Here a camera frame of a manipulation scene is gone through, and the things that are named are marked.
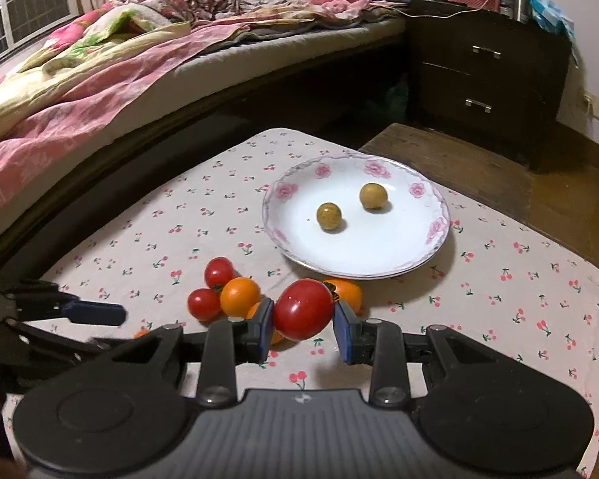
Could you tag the small red cherry tomato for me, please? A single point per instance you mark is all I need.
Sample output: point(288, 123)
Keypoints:
point(218, 272)
point(203, 304)

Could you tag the dark wooden bench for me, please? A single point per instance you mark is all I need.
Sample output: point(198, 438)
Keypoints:
point(454, 159)

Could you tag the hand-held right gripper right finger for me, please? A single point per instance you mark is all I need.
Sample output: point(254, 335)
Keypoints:
point(343, 333)

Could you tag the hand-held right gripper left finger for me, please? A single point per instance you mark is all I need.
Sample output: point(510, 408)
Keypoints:
point(264, 330)

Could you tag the pale tan longan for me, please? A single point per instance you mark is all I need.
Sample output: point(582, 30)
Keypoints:
point(373, 195)

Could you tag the bed with blankets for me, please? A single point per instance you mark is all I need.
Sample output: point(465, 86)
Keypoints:
point(189, 114)

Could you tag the orange tangerine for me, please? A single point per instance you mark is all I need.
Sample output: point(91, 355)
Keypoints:
point(239, 297)

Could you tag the mottled brown longan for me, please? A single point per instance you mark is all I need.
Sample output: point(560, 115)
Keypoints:
point(329, 216)

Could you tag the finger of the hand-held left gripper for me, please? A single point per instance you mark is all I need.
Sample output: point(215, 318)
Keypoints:
point(55, 345)
point(97, 313)

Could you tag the dark wooden nightstand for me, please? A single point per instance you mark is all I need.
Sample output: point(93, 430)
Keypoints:
point(484, 75)

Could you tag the cherry print tablecloth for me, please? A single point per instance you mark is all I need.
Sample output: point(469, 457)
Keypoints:
point(154, 239)

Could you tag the grey mattress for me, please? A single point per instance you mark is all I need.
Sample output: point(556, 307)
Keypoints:
point(279, 55)

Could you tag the pink floral bedsheet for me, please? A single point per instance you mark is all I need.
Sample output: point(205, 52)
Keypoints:
point(105, 105)

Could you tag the white floral plate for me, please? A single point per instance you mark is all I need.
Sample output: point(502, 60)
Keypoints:
point(379, 244)

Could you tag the white wall outlet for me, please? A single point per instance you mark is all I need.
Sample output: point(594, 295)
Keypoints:
point(595, 106)

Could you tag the blue plastic bag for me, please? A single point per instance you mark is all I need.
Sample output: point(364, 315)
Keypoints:
point(554, 15)

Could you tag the orange cherry tomato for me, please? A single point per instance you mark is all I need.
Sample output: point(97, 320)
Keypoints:
point(142, 333)
point(253, 311)

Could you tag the large red tomato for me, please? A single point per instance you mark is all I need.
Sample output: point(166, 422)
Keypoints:
point(303, 315)

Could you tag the orange tangerine plate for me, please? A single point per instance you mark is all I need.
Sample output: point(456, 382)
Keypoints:
point(352, 293)

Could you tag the pink patterned cloth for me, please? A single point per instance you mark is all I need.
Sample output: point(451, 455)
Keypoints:
point(329, 7)

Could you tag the yellow floral quilt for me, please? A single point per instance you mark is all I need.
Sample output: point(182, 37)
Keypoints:
point(80, 55)

